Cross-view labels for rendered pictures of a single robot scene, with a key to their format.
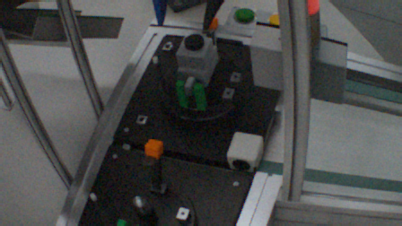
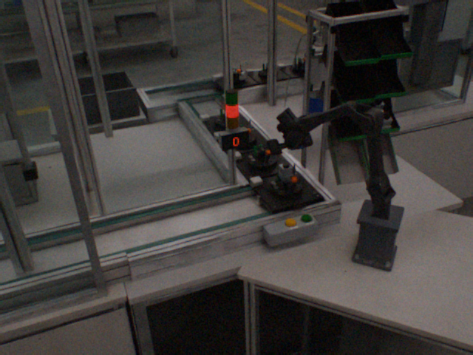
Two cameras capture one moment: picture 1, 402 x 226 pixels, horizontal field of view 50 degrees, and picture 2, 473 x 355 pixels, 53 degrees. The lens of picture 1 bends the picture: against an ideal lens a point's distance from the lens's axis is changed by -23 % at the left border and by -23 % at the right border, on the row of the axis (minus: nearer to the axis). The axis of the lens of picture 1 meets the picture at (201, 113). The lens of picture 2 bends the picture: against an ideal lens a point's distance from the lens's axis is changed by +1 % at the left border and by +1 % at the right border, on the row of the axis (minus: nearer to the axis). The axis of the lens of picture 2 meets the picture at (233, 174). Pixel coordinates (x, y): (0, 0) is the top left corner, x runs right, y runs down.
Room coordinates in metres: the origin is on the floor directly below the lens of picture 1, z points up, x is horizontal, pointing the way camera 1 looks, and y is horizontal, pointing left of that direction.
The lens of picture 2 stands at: (1.59, -1.42, 2.11)
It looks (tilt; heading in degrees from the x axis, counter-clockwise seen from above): 32 degrees down; 133
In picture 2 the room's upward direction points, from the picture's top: 2 degrees counter-clockwise
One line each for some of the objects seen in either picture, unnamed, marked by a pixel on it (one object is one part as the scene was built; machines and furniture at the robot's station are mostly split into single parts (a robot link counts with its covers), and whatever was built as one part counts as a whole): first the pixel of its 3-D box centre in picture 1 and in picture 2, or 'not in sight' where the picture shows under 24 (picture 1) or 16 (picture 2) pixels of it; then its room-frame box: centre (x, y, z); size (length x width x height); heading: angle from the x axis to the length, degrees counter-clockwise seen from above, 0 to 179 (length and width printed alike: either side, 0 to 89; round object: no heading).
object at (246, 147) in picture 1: (245, 152); (256, 183); (0.46, -0.05, 0.97); 0.05 x 0.05 x 0.04; 63
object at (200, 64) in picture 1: (195, 59); (284, 170); (0.58, -0.01, 1.06); 0.08 x 0.04 x 0.07; 153
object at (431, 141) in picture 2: not in sight; (399, 153); (0.47, 1.52, 0.43); 1.11 x 0.68 x 0.86; 63
